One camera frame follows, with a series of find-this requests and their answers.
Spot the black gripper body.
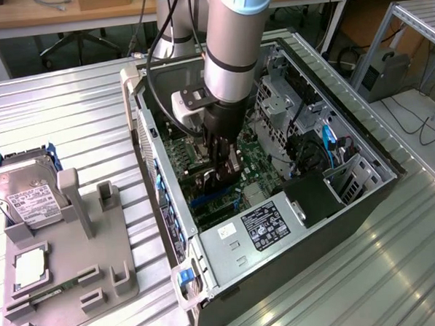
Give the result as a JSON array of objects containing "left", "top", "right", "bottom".
[{"left": 200, "top": 97, "right": 248, "bottom": 144}]

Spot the black graphics card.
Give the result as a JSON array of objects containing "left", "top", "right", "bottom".
[{"left": 188, "top": 165, "right": 238, "bottom": 205}]

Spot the black installed RAM stick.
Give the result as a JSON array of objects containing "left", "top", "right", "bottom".
[{"left": 184, "top": 158, "right": 219, "bottom": 177}]

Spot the green motherboard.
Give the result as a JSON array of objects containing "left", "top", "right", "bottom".
[{"left": 156, "top": 104, "right": 284, "bottom": 233}]

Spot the blue expansion slot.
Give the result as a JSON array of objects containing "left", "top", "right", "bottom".
[{"left": 189, "top": 191, "right": 230, "bottom": 210}]

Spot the silver chipset heatsink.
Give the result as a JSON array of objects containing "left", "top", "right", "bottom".
[{"left": 241, "top": 187, "right": 271, "bottom": 207}]

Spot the black expansion slot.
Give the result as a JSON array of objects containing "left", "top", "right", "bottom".
[{"left": 195, "top": 204, "right": 240, "bottom": 228}]

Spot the silver drive cage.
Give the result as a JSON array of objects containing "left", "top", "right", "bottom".
[{"left": 250, "top": 42, "right": 337, "bottom": 163}]

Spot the black plastic shroud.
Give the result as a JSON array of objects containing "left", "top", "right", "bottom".
[{"left": 281, "top": 168, "right": 348, "bottom": 230}]

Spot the silver power supply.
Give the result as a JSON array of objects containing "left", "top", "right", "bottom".
[{"left": 196, "top": 193, "right": 313, "bottom": 290}]

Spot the blue release latch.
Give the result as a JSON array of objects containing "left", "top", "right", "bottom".
[{"left": 176, "top": 268, "right": 194, "bottom": 285}]

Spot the open black PC case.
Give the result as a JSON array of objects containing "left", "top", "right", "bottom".
[{"left": 118, "top": 28, "right": 414, "bottom": 326}]

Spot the hard disk with blue carrier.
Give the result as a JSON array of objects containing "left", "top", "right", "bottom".
[{"left": 0, "top": 141, "right": 74, "bottom": 233}]

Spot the grey parts rack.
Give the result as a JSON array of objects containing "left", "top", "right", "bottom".
[{"left": 0, "top": 165, "right": 145, "bottom": 326}]

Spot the green RAM stick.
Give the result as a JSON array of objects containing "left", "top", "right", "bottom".
[{"left": 26, "top": 279, "right": 83, "bottom": 302}]

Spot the silver CPU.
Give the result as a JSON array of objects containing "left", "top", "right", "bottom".
[{"left": 13, "top": 249, "right": 50, "bottom": 288}]

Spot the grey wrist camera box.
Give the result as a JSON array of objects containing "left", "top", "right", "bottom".
[{"left": 169, "top": 85, "right": 219, "bottom": 132}]

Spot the black power wire bundle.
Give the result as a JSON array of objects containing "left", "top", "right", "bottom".
[{"left": 284, "top": 131, "right": 329, "bottom": 179}]

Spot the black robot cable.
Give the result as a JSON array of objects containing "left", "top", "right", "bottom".
[{"left": 125, "top": 0, "right": 206, "bottom": 141}]

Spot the blue SATA wire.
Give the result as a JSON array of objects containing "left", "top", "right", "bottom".
[{"left": 320, "top": 123, "right": 341, "bottom": 171}]

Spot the silver disk bay bracket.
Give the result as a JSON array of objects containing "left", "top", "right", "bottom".
[{"left": 321, "top": 152, "right": 377, "bottom": 209}]

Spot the grey box with black handle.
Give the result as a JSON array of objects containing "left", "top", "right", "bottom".
[{"left": 349, "top": 48, "right": 420, "bottom": 105}]

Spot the grey cable on desk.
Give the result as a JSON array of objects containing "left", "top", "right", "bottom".
[{"left": 32, "top": 0, "right": 74, "bottom": 13}]

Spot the aluminium frame table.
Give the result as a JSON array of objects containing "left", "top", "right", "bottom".
[{"left": 343, "top": 0, "right": 435, "bottom": 103}]

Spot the wooden desk white frame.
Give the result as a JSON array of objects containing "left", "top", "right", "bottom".
[{"left": 0, "top": 0, "right": 435, "bottom": 82}]

